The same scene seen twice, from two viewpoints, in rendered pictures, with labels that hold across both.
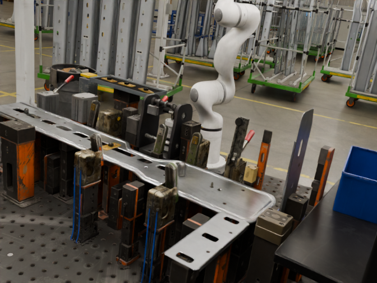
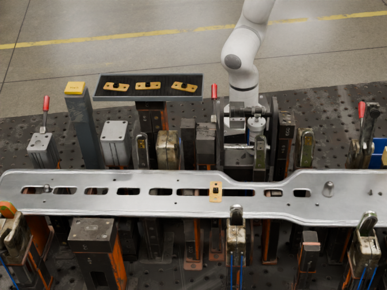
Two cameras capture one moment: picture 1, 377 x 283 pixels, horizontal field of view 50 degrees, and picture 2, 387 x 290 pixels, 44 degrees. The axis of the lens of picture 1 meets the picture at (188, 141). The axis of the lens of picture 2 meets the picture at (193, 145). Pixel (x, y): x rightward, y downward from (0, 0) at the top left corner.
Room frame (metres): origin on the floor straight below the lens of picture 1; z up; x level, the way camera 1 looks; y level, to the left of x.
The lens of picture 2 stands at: (0.62, 0.79, 2.12)
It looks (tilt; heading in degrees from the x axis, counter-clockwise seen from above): 43 degrees down; 334
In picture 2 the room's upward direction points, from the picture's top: 3 degrees counter-clockwise
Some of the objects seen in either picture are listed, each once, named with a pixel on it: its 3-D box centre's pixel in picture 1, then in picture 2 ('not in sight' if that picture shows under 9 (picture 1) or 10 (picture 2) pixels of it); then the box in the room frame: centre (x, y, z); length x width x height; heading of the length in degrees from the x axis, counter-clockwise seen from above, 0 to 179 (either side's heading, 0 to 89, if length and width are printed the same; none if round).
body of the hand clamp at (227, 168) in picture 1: (229, 202); (352, 181); (1.38, -0.18, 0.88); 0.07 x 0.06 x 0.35; 148
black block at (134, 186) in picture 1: (130, 224); (306, 270); (1.20, 0.16, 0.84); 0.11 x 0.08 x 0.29; 148
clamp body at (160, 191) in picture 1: (156, 237); (355, 276); (1.10, 0.06, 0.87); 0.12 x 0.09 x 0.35; 148
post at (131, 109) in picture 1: (127, 150); (190, 165); (1.72, 0.27, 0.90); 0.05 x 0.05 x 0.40; 58
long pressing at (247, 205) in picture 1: (105, 146); (209, 194); (1.49, 0.32, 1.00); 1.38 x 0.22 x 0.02; 58
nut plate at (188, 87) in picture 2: (146, 89); (183, 86); (1.82, 0.22, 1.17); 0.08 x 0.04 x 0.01; 40
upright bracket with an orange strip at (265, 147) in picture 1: (255, 195); not in sight; (1.32, -0.26, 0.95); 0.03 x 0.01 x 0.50; 58
